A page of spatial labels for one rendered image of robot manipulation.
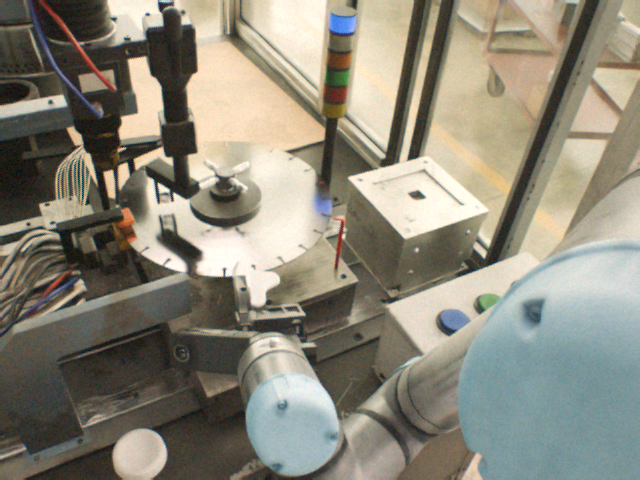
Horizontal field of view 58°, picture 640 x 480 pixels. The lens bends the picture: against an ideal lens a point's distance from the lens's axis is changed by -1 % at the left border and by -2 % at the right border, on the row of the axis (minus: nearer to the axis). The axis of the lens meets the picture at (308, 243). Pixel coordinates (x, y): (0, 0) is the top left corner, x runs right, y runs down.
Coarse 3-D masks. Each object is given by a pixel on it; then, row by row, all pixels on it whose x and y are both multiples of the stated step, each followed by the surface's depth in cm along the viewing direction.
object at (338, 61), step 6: (330, 54) 99; (336, 54) 98; (342, 54) 98; (348, 54) 99; (330, 60) 99; (336, 60) 99; (342, 60) 99; (348, 60) 99; (330, 66) 100; (336, 66) 99; (342, 66) 99; (348, 66) 100
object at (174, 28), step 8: (168, 8) 61; (176, 8) 61; (168, 16) 60; (176, 16) 61; (168, 24) 61; (176, 24) 61; (168, 32) 62; (176, 32) 62; (168, 40) 62; (176, 40) 62; (176, 48) 63; (176, 56) 64; (176, 64) 64; (176, 72) 65
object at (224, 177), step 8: (208, 168) 88; (216, 168) 87; (224, 168) 87; (240, 168) 88; (216, 176) 86; (224, 176) 85; (232, 176) 86; (200, 184) 84; (208, 184) 85; (216, 184) 87; (224, 184) 86; (232, 184) 86; (240, 184) 85
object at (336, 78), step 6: (330, 72) 101; (336, 72) 100; (342, 72) 100; (348, 72) 101; (324, 78) 103; (330, 78) 101; (336, 78) 101; (342, 78) 101; (348, 78) 103; (330, 84) 102; (336, 84) 102; (342, 84) 102
